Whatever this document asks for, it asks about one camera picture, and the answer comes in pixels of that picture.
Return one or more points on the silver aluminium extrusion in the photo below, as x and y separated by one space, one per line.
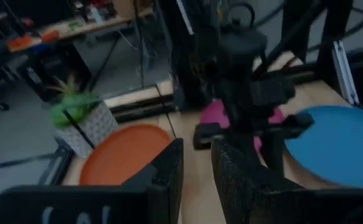
344 74

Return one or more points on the orange object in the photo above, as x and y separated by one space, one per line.
20 42
50 35

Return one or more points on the blue plate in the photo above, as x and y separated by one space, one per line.
340 146

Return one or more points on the wooden workbench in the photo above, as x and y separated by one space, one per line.
75 28

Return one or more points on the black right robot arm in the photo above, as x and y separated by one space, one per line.
240 62

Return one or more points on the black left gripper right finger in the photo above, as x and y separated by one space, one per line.
231 174

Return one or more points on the white triangle-patterned planter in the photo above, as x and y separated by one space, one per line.
100 127

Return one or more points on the black rig frame post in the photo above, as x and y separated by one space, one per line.
333 25

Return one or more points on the green potted plant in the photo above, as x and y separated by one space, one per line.
75 109

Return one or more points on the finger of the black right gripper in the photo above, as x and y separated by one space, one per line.
273 152
243 144

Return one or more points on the magenta pink plate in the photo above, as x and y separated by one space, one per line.
214 115

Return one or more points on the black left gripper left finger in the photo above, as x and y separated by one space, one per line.
168 174

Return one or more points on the orange plate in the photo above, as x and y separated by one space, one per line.
122 155

